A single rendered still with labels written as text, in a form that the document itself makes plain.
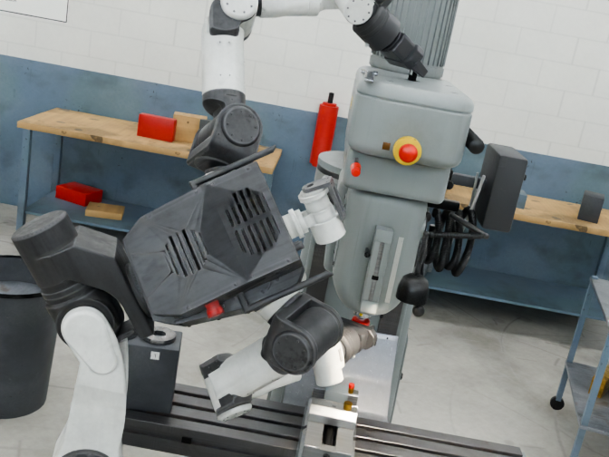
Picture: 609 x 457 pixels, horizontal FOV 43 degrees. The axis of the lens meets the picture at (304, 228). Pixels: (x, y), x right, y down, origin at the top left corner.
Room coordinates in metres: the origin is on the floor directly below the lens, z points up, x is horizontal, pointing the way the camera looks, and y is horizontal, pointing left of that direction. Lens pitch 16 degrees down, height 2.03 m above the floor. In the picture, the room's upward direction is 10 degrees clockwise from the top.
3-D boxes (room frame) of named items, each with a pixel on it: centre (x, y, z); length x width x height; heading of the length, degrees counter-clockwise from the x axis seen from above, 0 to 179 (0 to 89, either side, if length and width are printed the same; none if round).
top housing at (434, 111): (1.90, -0.19, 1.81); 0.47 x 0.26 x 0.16; 0
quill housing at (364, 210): (1.89, -0.19, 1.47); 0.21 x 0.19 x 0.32; 90
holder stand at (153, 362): (1.88, 0.38, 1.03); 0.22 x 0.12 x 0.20; 97
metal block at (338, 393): (1.89, -0.16, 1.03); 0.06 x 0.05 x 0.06; 87
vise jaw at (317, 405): (1.83, -0.16, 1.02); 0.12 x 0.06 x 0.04; 87
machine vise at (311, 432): (1.86, -0.16, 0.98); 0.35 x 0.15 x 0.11; 177
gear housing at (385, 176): (1.93, -0.19, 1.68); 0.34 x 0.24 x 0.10; 0
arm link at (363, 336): (1.80, -0.15, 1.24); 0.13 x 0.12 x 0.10; 68
